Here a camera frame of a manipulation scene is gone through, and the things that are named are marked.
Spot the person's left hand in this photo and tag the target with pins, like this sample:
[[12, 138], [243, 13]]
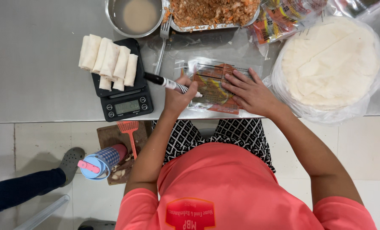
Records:
[[175, 99]]

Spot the person's right hand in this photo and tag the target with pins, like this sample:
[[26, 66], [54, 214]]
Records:
[[254, 95]]

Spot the black and white marker pen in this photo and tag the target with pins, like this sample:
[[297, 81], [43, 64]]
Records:
[[164, 82]]

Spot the printed clear plastic bag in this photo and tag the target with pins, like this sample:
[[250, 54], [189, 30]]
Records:
[[209, 80]]

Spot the black and white patterned garment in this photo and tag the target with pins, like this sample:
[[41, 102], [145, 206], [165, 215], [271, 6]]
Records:
[[183, 137]]

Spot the silver metal fork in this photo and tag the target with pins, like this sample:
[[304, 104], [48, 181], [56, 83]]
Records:
[[161, 51]]

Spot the black digital kitchen scale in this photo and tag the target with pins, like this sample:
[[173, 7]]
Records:
[[126, 107]]

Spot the orange plastic swatter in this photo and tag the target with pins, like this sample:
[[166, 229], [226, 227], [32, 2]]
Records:
[[129, 131]]

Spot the brown wooden board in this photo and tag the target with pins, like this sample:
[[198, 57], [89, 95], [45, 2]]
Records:
[[108, 135]]

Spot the pile of white spring rolls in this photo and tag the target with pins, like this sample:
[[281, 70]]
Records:
[[108, 60]]

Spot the foil tray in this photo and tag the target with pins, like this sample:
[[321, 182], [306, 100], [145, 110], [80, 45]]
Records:
[[209, 28]]

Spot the stack of printed plastic bags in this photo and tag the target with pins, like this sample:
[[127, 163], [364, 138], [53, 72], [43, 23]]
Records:
[[279, 19]]

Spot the stack of round white wrappers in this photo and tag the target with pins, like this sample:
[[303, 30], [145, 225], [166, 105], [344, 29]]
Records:
[[330, 64]]

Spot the metal bowl with cloudy liquid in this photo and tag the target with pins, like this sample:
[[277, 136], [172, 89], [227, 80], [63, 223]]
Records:
[[135, 16]]

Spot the brown minced filling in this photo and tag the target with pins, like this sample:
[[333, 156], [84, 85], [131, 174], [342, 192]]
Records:
[[212, 11]]

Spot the blue bottle with pink lid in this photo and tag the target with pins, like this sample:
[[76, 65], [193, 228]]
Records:
[[102, 161]]

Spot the coral t-shirt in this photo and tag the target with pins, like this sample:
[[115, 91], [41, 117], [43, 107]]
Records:
[[225, 191]]

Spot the grey clog shoe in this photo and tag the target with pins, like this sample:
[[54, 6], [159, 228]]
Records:
[[71, 163]]

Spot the large clear plastic bag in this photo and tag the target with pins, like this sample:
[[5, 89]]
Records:
[[377, 83]]

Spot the crumpled clear plastic packet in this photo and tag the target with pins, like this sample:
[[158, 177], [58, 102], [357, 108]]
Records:
[[356, 6]]

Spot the grey metal bar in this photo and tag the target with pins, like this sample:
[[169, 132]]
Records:
[[43, 213]]

